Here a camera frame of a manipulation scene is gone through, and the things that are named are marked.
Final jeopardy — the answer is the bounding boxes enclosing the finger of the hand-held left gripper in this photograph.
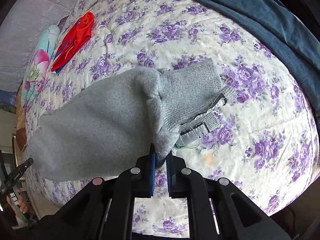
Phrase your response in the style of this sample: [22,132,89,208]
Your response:
[10,158,34,181]

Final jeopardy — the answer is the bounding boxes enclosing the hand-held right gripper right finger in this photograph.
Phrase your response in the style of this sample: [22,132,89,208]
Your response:
[166,152,297,240]

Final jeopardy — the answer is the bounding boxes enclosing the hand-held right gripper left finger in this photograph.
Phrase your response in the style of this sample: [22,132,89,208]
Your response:
[51,144,157,240]

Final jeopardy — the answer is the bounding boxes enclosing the grey knit sweater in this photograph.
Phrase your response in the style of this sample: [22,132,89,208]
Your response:
[26,58,237,182]

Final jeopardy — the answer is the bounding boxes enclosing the person's left hand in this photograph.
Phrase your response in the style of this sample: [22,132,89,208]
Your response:
[7,194,30,213]

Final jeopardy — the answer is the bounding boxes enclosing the purple floral bed quilt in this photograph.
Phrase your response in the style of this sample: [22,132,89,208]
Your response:
[16,0,319,238]

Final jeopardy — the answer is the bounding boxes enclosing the teal pink floral pillow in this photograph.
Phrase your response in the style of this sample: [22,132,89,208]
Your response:
[21,24,61,110]

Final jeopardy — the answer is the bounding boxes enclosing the red garment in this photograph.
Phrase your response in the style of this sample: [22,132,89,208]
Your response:
[51,11,95,73]

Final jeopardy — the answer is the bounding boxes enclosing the blue denim jeans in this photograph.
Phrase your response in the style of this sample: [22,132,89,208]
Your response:
[150,0,320,117]

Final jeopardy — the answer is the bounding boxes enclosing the brown wooden bed frame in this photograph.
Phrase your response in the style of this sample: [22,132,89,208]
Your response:
[15,90,28,153]

